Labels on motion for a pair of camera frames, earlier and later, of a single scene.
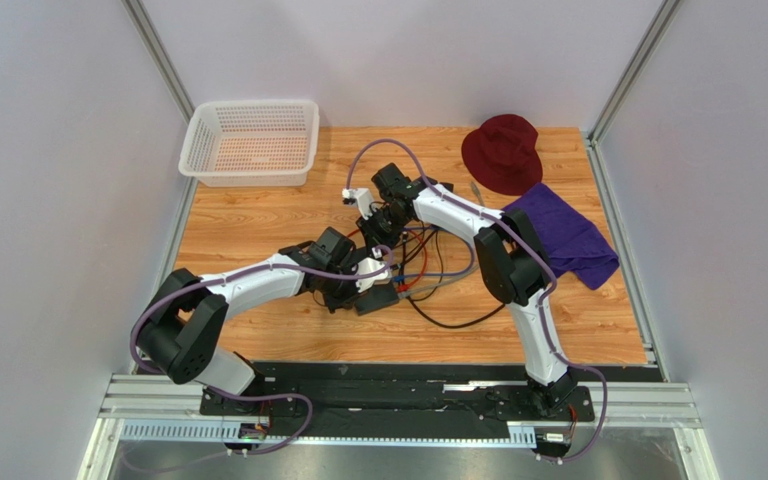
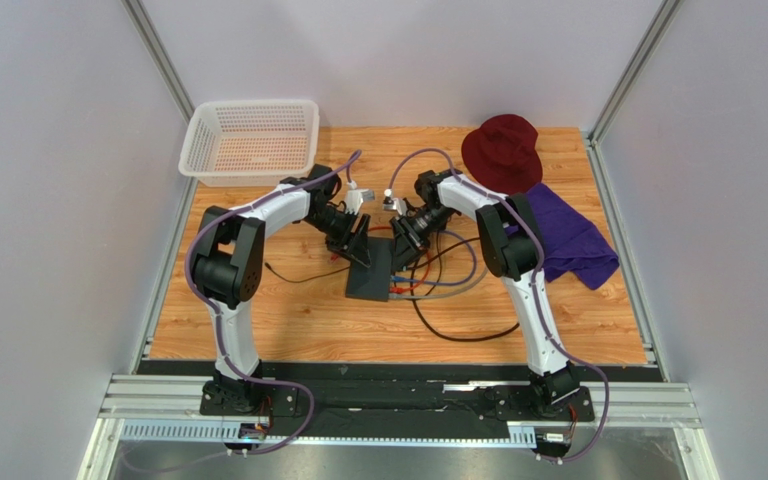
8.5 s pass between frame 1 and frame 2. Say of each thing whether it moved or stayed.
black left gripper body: moved
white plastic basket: stayed
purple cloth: stayed
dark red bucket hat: stayed
